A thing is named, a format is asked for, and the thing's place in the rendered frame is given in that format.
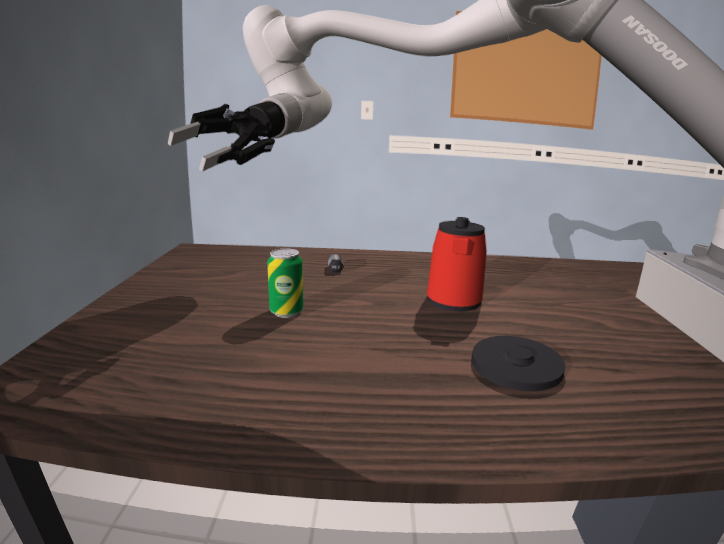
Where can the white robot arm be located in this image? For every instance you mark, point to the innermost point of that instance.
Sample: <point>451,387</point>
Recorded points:
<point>630,34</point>

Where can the green and yellow drink can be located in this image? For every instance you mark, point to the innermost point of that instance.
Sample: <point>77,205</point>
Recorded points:
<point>285,282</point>

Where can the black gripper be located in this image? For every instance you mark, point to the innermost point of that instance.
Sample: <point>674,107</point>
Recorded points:
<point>262,121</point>

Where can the black round disc with center stud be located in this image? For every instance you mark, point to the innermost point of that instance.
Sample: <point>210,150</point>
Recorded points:
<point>532,366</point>

